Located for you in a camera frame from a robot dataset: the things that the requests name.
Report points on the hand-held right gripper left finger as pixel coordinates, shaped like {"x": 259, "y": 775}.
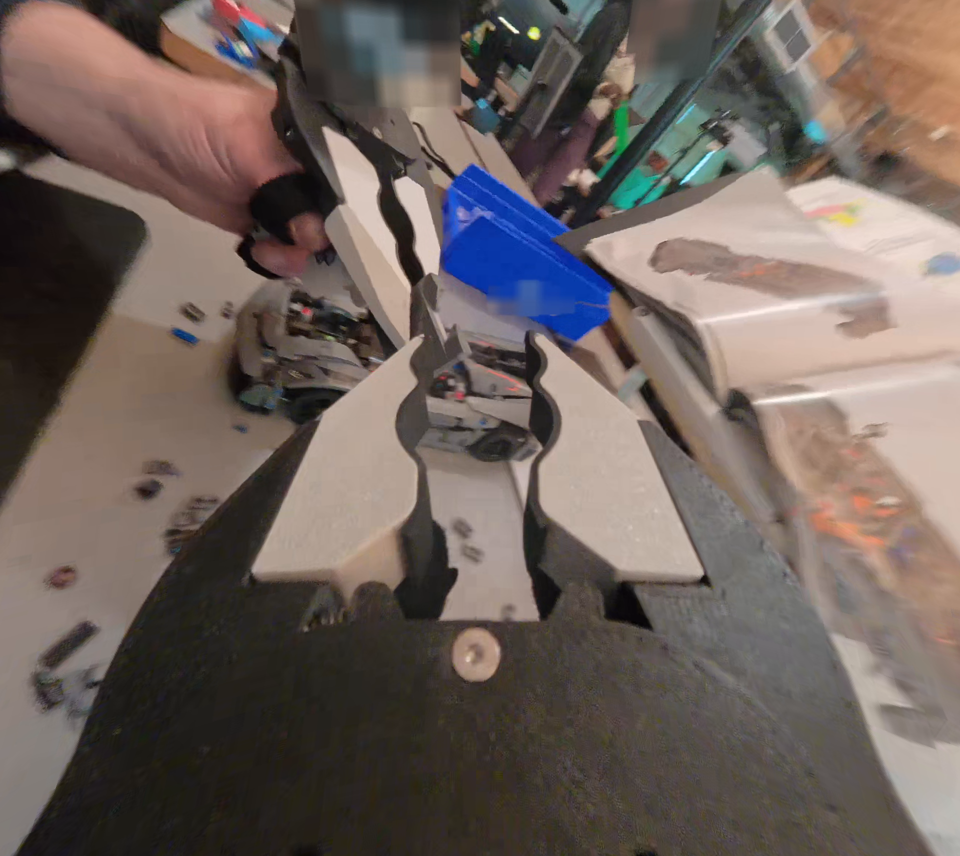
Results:
{"x": 345, "y": 496}

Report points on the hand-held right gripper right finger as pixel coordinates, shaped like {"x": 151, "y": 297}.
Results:
{"x": 615, "y": 503}

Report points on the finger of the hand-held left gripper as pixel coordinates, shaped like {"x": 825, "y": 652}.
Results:
{"x": 420, "y": 226}
{"x": 367, "y": 271}

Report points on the thick lego instruction booklet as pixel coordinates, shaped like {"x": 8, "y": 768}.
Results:
{"x": 750, "y": 346}

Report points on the grey lego car model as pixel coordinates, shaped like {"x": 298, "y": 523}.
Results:
{"x": 300, "y": 353}

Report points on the scattered loose lego pieces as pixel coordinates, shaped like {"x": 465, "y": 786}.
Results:
{"x": 71, "y": 642}

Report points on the person's left hand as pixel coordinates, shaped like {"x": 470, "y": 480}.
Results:
{"x": 172, "y": 136}

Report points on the blue plastic bin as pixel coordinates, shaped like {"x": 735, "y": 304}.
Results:
{"x": 510, "y": 248}

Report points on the red and blue tools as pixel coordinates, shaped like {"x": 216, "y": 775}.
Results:
{"x": 232, "y": 8}

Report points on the grey background table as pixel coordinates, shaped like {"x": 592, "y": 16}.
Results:
{"x": 187, "y": 38}

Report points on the black perforated mat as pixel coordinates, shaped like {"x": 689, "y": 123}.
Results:
{"x": 52, "y": 308}

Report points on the black stand pole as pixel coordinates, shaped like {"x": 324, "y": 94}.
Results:
{"x": 720, "y": 46}

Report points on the large printed task sheet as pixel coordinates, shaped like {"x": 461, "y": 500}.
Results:
{"x": 900, "y": 233}

